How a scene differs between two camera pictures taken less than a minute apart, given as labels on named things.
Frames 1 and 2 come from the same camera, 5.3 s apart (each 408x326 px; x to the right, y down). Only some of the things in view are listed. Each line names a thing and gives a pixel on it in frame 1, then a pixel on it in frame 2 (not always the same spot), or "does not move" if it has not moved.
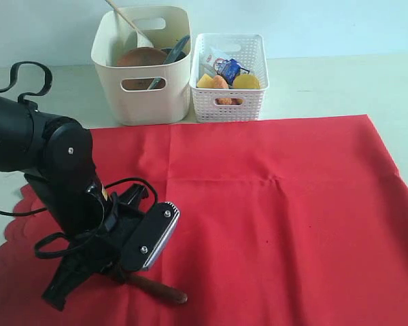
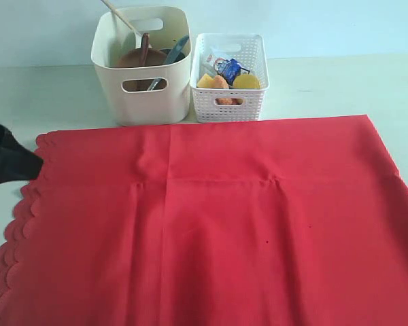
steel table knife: (168, 59) does not move
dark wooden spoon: (151, 286) → (144, 48)
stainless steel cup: (181, 55) does not move
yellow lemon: (246, 81) does not move
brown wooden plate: (142, 57) does not move
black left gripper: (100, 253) → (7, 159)
